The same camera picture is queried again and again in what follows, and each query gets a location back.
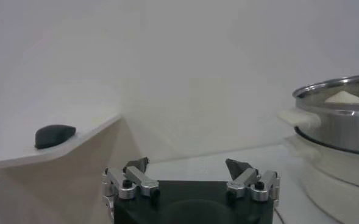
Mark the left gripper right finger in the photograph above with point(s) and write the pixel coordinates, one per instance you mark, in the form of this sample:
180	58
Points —
246	179

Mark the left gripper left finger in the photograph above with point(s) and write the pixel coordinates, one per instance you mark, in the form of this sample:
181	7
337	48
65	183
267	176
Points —
136	181

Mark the white steamed baozi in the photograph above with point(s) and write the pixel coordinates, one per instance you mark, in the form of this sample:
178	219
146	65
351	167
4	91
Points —
344	98

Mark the perforated steel steamer pot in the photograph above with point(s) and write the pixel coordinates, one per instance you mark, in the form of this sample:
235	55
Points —
337	128

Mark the cream electric cooker base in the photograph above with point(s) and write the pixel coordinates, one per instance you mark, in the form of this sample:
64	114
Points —
334	182

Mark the black computer mouse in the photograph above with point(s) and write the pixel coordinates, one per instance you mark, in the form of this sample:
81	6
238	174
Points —
54	136

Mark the white side desk with mouse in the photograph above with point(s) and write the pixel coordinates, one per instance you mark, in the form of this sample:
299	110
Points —
14	153

